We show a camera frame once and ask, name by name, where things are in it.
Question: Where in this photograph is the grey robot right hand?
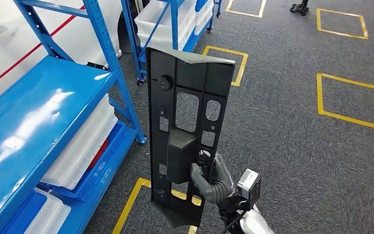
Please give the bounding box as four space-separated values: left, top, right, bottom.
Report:
190 153 238 205

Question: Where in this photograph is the black plastic plate bracket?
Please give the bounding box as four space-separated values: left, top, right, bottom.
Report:
146 47 236 228

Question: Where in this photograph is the blue wheeled shelf rack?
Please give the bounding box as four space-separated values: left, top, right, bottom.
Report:
120 0 223 87

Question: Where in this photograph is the large blue metal shelf rack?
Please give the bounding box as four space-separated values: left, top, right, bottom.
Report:
0 0 147 234

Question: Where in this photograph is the blue plastic crate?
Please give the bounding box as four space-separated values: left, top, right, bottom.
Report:
138 27 208 62
43 121 128 202
0 190 48 234

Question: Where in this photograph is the red item in crate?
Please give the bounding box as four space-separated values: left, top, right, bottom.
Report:
88 138 110 170

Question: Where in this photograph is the yellow tape floor square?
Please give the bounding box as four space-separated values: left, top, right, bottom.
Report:
317 8 369 40
317 73 374 133

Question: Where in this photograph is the small white plastic crate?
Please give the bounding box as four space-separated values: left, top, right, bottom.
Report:
193 0 214 36

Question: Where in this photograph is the pale tape floor square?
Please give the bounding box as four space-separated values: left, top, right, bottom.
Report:
225 0 268 19

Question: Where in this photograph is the large white plastic crate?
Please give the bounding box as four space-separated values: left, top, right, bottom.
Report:
134 0 197 52

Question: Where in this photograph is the black wheeled stand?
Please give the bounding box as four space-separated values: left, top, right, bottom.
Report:
289 0 310 16

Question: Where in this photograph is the white car with red stripe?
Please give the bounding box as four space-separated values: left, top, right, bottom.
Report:
0 0 124 111

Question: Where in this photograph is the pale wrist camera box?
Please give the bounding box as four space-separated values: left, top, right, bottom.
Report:
236 168 262 202

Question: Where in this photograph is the black cable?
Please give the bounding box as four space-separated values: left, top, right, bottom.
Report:
221 211 249 234

